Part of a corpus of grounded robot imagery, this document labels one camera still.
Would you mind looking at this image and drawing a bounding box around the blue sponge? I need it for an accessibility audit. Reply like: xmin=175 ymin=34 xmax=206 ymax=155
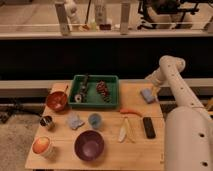
xmin=140 ymin=89 xmax=155 ymax=104

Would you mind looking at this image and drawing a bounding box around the green plastic tray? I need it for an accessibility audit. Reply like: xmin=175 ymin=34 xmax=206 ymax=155
xmin=68 ymin=75 xmax=119 ymax=109

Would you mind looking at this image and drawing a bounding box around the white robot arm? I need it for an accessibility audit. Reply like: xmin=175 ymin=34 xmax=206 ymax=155
xmin=146 ymin=55 xmax=213 ymax=171

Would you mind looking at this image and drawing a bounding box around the black metal tool in tray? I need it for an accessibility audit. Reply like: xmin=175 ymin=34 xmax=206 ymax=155
xmin=74 ymin=74 xmax=89 ymax=103

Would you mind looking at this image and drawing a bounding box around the orange carrot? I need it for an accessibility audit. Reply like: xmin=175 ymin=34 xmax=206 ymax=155
xmin=119 ymin=108 xmax=142 ymax=117

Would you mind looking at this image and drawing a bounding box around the black remote control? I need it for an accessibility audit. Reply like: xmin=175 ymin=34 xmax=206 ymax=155
xmin=143 ymin=117 xmax=156 ymax=139

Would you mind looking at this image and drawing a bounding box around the wooden table board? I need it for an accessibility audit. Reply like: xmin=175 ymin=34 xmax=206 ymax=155
xmin=25 ymin=82 xmax=164 ymax=171

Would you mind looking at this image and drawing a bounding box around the red grape bunch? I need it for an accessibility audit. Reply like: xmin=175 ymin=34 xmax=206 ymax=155
xmin=96 ymin=81 xmax=110 ymax=103

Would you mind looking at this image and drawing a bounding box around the small blue cup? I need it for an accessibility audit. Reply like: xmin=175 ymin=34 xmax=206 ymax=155
xmin=88 ymin=113 xmax=102 ymax=129

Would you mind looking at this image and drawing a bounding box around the purple bowl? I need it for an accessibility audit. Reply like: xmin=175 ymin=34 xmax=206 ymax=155
xmin=74 ymin=130 xmax=105 ymax=162

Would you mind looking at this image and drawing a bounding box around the crumpled blue cloth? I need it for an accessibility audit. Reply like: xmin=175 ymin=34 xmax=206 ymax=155
xmin=67 ymin=113 xmax=84 ymax=130

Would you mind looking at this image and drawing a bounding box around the red-brown bowl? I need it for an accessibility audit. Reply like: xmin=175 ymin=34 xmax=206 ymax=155
xmin=46 ymin=91 xmax=68 ymax=112

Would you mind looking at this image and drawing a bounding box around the small metal cup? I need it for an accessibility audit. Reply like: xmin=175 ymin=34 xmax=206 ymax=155
xmin=40 ymin=116 xmax=55 ymax=131

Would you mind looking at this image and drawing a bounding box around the apple in white cup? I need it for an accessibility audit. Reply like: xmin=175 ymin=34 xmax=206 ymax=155
xmin=32 ymin=137 xmax=53 ymax=158

